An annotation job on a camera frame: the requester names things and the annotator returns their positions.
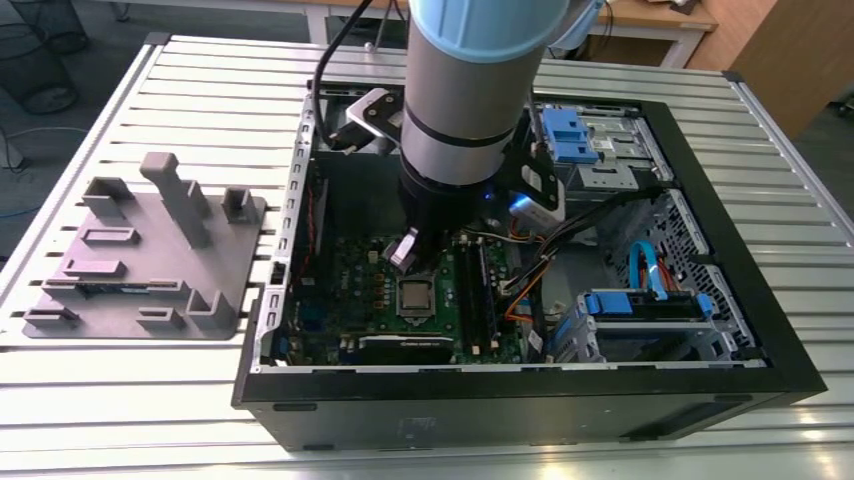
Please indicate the CPU socket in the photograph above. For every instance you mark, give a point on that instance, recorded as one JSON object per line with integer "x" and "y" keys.
{"x": 436, "y": 317}

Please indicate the silver square wrist camera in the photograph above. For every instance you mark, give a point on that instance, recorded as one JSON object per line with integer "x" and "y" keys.
{"x": 374, "y": 112}

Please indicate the black mesh bin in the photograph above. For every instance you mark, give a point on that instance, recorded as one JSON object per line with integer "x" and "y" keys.
{"x": 34, "y": 75}
{"x": 63, "y": 25}

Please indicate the green RAM stick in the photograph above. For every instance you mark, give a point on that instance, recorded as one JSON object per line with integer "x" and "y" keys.
{"x": 114, "y": 289}

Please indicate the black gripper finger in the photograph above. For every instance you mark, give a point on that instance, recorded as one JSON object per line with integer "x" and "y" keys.
{"x": 404, "y": 250}

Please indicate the white desk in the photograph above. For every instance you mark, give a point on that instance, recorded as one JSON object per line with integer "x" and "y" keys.
{"x": 317, "y": 27}

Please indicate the hard disk in blue carrier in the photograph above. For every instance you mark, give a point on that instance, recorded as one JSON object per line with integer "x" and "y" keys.
{"x": 610, "y": 305}

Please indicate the green motherboard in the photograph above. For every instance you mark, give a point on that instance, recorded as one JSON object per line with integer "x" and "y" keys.
{"x": 361, "y": 300}

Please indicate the blue drive bay latch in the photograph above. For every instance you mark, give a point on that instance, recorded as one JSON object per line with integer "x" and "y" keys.
{"x": 582, "y": 152}
{"x": 566, "y": 125}

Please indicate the grey parts rack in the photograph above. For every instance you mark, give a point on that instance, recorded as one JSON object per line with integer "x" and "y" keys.
{"x": 167, "y": 260}

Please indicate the black PC case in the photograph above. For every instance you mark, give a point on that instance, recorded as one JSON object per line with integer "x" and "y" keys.
{"x": 468, "y": 410}

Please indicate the silver camera in black mount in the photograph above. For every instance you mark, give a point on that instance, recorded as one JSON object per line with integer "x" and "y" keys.
{"x": 537, "y": 212}

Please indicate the brown wooden cabinet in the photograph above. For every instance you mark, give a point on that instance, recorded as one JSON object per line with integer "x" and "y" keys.
{"x": 788, "y": 60}

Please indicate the black graphics card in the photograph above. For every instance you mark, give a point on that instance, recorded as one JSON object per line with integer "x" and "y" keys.
{"x": 404, "y": 350}

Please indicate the metal disk cage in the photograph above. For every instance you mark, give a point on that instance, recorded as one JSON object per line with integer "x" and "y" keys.
{"x": 654, "y": 330}

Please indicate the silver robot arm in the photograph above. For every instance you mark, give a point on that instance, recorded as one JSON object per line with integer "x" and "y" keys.
{"x": 461, "y": 100}

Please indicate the wooden desk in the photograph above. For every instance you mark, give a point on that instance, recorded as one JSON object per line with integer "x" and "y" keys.
{"x": 661, "y": 17}

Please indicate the silver CPU green edge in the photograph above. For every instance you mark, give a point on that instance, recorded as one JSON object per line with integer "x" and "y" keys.
{"x": 417, "y": 296}

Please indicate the empty blue disk carrier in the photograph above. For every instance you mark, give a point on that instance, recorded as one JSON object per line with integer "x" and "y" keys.
{"x": 564, "y": 335}

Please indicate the grey power supply unit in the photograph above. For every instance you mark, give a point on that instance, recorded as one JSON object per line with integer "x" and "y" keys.
{"x": 354, "y": 190}

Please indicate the metal drive cage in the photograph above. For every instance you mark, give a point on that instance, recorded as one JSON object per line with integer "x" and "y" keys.
{"x": 614, "y": 180}

